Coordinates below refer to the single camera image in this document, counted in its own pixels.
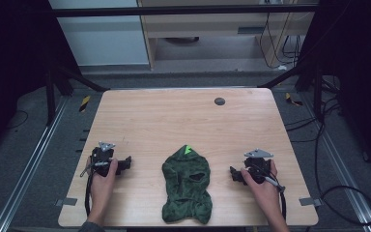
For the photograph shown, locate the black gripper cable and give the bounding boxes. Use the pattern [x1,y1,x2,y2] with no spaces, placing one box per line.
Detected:
[79,160,110,218]
[253,164,288,220]

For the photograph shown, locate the person's left hand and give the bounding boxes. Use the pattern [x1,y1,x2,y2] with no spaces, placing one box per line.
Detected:
[86,157,120,208]

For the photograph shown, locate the aluminium floor rail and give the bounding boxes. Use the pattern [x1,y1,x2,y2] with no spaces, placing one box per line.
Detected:
[299,93,371,232]
[0,96,70,232]

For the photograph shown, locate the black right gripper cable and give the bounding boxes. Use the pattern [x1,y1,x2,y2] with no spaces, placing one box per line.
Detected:
[253,164,288,220]

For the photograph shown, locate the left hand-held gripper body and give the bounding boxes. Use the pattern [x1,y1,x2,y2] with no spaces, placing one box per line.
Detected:
[91,140,120,178]

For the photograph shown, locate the yellow black striped tape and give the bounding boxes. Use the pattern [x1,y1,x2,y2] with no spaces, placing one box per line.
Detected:
[284,92,304,107]
[78,95,92,114]

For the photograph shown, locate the black hanging cables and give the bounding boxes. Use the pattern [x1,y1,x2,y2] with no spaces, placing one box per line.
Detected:
[258,13,307,70]

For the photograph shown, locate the light wooden desk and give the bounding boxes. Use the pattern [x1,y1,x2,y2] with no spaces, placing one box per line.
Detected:
[136,0,320,70]

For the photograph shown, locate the black horizontal frame bar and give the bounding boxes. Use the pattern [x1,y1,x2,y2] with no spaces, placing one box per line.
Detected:
[44,3,320,18]

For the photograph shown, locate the green fleece balaclava hat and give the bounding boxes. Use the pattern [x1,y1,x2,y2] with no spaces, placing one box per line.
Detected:
[160,144,214,225]

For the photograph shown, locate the white cabinet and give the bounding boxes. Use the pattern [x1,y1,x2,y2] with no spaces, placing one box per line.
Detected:
[47,0,151,68]

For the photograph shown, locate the grey metal table bracket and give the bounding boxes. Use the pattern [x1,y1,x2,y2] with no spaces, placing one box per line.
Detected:
[299,196,323,208]
[54,197,78,208]

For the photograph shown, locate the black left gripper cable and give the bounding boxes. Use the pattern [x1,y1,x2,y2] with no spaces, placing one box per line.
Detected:
[79,160,110,218]

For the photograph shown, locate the black metal frame stand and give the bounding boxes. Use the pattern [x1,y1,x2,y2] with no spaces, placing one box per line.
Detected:
[258,61,326,124]
[43,61,111,128]

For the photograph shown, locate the person's right hand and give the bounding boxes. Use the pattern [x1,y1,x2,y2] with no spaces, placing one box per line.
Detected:
[240,159,280,209]

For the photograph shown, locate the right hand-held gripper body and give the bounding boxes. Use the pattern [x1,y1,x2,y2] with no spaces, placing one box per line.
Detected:
[243,148,275,185]

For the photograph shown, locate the thin black floor cable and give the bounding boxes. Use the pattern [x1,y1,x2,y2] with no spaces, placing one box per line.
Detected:
[7,109,30,131]

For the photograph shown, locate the black floor cable loop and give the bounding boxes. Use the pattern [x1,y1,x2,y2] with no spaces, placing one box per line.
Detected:
[313,96,371,227]

